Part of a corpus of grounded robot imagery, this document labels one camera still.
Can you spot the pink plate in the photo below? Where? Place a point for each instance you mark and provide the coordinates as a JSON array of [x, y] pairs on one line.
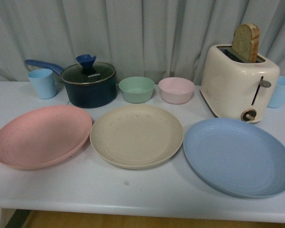
[[44, 137]]

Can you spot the beige plate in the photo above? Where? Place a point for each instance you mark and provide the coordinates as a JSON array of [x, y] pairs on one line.
[[137, 136]]

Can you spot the green bowl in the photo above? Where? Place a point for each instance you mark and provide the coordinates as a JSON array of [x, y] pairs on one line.
[[137, 89]]

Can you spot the pink bowl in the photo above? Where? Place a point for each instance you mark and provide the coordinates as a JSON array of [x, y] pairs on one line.
[[176, 90]]

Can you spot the dark blue saucepan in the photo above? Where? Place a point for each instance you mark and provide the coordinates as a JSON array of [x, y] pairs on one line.
[[84, 96]]

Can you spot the glass pot lid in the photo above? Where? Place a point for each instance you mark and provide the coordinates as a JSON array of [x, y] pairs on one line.
[[87, 71]]

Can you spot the grey curtain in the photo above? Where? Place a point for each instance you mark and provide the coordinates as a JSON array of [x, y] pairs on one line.
[[153, 38]]

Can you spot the cream toaster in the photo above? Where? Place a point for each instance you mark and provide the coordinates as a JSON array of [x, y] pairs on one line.
[[236, 89]]

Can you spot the light blue cup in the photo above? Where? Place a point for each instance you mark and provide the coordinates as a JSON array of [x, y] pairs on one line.
[[278, 96], [43, 83]]

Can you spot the blue plate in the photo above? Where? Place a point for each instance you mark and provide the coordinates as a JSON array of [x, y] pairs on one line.
[[236, 158]]

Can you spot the bread slice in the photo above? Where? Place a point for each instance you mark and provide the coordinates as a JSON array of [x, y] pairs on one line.
[[246, 41]]

